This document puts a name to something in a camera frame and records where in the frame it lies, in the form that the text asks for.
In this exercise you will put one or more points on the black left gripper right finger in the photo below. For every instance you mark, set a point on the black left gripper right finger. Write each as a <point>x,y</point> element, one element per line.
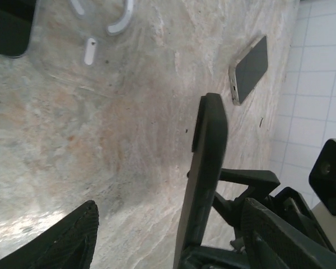
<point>277,243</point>

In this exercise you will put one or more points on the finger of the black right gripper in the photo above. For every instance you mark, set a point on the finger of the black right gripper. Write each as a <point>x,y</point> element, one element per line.
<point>257,179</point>

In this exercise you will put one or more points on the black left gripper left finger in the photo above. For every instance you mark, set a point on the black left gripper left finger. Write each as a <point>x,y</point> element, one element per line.
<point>64,241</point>

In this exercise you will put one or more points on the black phone case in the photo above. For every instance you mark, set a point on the black phone case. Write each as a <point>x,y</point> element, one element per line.
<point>207,145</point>

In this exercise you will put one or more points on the silver smartphone dark screen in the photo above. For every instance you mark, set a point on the silver smartphone dark screen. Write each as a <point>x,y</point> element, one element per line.
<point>252,64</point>

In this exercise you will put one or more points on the clear phone case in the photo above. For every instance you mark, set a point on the clear phone case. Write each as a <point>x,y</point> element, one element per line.
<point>89,51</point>

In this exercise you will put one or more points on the black smartphone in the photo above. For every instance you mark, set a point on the black smartphone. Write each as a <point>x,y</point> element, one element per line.
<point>5,25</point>

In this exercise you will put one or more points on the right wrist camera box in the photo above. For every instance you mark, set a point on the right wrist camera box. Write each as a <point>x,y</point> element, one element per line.
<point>330,179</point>

